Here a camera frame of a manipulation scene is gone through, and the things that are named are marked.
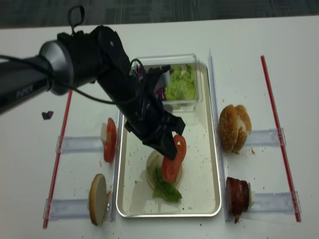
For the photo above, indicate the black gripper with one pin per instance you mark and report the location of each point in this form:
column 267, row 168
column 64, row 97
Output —
column 157, row 134

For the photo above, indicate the tomato slice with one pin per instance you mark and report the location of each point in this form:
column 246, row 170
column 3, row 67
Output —
column 170, row 167
column 111, row 140

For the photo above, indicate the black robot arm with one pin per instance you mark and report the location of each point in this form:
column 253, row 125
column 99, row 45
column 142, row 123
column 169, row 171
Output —
column 73, row 60

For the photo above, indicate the lettuce leaf on bun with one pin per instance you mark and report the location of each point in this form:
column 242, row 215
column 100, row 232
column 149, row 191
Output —
column 163, row 189

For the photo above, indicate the standing tomato slice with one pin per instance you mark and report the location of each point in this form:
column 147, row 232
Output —
column 111, row 140

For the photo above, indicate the green lettuce in container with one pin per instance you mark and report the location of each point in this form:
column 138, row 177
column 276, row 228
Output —
column 182, row 85

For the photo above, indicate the white tomato support block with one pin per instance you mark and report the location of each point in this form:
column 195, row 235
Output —
column 103, row 134

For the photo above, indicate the metal serving tray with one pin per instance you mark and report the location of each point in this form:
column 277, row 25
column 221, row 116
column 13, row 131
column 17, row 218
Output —
column 199, row 182

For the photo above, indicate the purple cabbage pieces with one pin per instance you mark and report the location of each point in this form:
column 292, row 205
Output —
column 155, row 79

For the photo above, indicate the clear plastic salad container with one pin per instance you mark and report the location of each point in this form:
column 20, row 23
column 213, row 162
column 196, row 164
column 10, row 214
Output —
column 175, row 61

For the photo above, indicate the front sesame bun top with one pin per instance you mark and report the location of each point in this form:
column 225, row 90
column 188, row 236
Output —
column 228, row 128

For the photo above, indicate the sesame bun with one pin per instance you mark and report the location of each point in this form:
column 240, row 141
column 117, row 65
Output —
column 228, row 128
column 244, row 128

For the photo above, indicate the rear sesame bun top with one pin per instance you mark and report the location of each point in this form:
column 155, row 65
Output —
column 244, row 128

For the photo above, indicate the bun half standing left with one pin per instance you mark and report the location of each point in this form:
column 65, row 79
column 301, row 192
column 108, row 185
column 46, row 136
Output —
column 98, row 199

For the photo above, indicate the upper left clear holder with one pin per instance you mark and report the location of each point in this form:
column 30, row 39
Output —
column 72, row 144

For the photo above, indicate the clear holder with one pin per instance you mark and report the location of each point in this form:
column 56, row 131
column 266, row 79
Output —
column 273, row 203
column 58, row 209
column 72, row 144
column 270, row 137

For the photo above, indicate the white patty support block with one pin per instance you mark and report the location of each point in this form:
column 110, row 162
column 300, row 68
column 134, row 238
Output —
column 252, row 196

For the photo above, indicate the upper right clear holder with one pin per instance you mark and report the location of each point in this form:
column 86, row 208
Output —
column 270, row 137

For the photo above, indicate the lower right clear holder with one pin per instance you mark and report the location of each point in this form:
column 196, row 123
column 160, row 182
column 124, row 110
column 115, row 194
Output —
column 273, row 203

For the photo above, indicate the left red strip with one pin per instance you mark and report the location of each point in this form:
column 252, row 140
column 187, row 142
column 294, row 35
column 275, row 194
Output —
column 56, row 164

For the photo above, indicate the red strip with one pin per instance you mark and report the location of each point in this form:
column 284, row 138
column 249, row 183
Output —
column 295, row 200
column 56, row 164

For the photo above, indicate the lower left clear holder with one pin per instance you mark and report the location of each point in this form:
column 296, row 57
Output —
column 58, row 209

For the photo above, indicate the right red strip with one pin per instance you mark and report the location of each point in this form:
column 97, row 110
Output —
column 295, row 200

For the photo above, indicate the purple cabbage scrap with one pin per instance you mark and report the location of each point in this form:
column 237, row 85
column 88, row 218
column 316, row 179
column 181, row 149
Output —
column 47, row 115

